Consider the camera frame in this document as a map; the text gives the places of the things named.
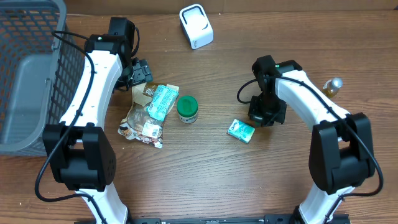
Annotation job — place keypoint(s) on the green lid white jar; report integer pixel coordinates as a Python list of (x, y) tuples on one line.
[(187, 109)]

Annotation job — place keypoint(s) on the yellow dish soap bottle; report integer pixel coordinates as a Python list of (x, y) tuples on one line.
[(331, 87)]

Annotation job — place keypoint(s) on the small teal tissue pack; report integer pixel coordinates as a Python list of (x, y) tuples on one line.
[(241, 131)]

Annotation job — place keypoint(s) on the brown nut snack bag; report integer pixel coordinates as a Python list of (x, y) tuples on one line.
[(138, 125)]

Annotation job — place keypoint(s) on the white barcode scanner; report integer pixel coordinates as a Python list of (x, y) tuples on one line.
[(196, 26)]

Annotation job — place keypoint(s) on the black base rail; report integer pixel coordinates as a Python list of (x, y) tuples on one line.
[(199, 221)]

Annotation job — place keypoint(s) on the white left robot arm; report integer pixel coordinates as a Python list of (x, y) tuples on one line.
[(78, 151)]

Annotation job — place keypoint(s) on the teal wet wipes pack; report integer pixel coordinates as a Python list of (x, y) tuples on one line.
[(163, 100)]

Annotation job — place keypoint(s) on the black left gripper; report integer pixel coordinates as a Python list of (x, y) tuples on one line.
[(141, 73)]

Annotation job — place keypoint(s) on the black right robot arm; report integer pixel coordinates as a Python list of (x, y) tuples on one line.
[(341, 150)]

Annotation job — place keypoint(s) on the grey plastic mesh basket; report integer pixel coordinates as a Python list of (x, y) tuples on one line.
[(39, 73)]

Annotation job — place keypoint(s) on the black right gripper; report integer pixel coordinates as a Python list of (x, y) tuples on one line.
[(260, 118)]

